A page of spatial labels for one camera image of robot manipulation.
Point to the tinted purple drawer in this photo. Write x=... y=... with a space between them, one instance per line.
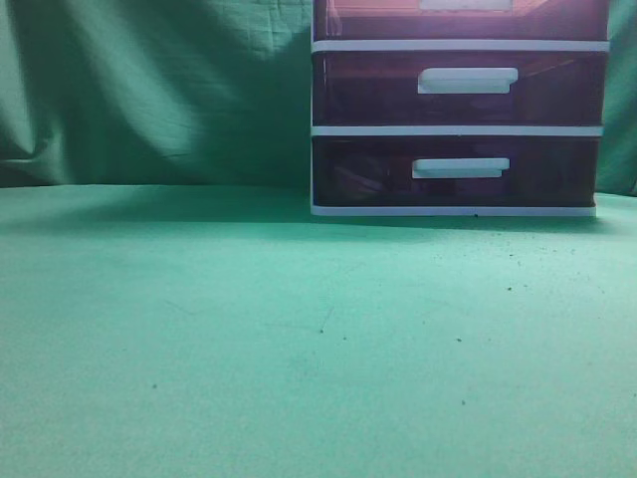
x=478 y=171
x=458 y=88
x=577 y=20

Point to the green cloth table cover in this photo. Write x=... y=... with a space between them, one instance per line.
x=225 y=332

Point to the green cloth backdrop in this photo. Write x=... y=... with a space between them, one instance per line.
x=156 y=92

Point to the white plastic drawer cabinet frame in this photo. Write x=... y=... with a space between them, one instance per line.
x=462 y=45

